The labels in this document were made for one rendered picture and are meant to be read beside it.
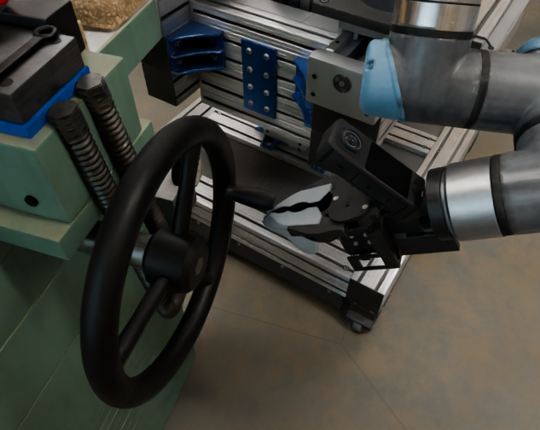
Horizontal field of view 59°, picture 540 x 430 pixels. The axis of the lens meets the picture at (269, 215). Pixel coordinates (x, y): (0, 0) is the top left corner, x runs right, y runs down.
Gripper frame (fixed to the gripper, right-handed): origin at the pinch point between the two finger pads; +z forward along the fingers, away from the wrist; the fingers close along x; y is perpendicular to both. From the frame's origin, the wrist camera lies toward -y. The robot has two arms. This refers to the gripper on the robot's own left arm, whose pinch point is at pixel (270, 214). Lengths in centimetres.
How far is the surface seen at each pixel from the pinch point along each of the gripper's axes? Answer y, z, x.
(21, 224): -17.2, 11.5, -15.4
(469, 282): 89, 1, 57
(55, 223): -15.8, 9.0, -14.4
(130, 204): -17.1, -3.5, -15.7
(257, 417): 65, 42, 1
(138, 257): -8.3, 6.2, -12.5
